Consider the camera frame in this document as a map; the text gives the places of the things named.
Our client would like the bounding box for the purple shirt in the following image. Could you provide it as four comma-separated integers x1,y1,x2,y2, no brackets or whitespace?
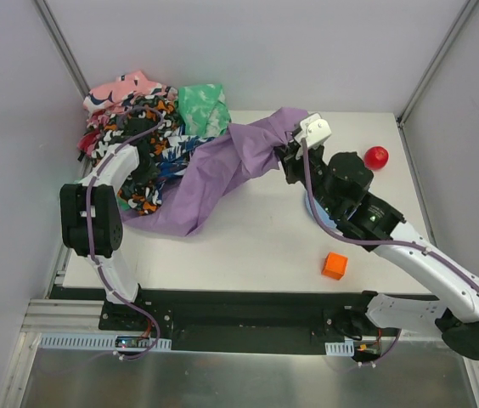
121,107,308,237

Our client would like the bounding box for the orange black camouflage cloth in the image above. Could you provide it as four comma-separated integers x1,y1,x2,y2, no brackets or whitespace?
87,95,183,216

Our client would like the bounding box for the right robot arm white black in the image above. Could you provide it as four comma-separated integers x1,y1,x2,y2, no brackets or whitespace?
274,141,479,360

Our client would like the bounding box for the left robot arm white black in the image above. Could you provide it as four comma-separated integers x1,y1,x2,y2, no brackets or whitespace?
59,108,164,306

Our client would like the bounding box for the green white tie-dye cloth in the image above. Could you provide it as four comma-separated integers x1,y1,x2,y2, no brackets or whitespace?
118,82,232,213

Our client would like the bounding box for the blue white patterned cloth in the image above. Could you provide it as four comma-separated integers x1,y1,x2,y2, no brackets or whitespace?
155,134,215,183

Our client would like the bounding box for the pink patterned cloth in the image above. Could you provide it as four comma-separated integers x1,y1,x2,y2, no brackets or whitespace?
76,71,179,162

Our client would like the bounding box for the light blue plastic plate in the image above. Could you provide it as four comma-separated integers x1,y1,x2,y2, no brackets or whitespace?
302,189,342,233

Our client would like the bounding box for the red apple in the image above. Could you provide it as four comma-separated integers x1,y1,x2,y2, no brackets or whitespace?
363,146,389,171

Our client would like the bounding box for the orange cube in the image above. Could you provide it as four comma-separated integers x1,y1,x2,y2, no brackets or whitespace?
321,252,348,281

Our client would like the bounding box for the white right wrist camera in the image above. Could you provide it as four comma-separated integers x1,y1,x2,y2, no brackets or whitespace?
293,113,332,149

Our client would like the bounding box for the right aluminium frame post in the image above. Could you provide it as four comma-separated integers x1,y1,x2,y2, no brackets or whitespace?
396,0,479,128

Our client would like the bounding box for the aluminium frame post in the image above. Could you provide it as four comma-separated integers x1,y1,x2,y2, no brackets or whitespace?
396,0,479,128
32,0,89,98

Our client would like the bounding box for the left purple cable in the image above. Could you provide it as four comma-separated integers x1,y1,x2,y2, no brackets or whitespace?
85,106,166,362

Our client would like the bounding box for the purple cable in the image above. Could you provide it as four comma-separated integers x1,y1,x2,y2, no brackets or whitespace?
301,138,479,362
85,106,166,362

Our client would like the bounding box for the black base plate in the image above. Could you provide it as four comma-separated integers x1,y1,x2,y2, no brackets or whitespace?
50,287,396,355

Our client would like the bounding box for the right white cable duct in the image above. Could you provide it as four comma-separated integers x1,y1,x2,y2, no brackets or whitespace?
324,341,355,357

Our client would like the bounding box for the white cable duct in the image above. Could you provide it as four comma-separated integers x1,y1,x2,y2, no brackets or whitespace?
39,333,172,353
324,341,355,357

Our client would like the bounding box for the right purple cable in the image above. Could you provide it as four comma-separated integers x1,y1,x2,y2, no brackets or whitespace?
301,138,479,362

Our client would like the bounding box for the aluminium front rail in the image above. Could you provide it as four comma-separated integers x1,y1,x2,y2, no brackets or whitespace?
20,297,109,335

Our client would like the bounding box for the left white cable duct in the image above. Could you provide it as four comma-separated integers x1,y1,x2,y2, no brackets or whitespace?
39,333,172,353

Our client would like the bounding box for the left aluminium frame post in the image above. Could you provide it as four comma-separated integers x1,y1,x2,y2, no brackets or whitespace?
32,0,89,98

